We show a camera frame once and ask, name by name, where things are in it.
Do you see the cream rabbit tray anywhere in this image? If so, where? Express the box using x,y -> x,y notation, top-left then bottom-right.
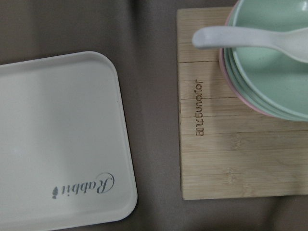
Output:
0,51 -> 138,231

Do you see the bamboo cutting board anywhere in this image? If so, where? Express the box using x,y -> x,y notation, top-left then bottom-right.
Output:
177,7 -> 308,200

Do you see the pink bowl under stack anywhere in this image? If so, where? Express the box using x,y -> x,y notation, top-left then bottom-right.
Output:
218,9 -> 275,118

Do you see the green bowl stack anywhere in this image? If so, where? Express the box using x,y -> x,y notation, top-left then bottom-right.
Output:
222,0 -> 308,121

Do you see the white ceramic spoon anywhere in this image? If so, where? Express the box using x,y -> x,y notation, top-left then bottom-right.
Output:
192,26 -> 308,63

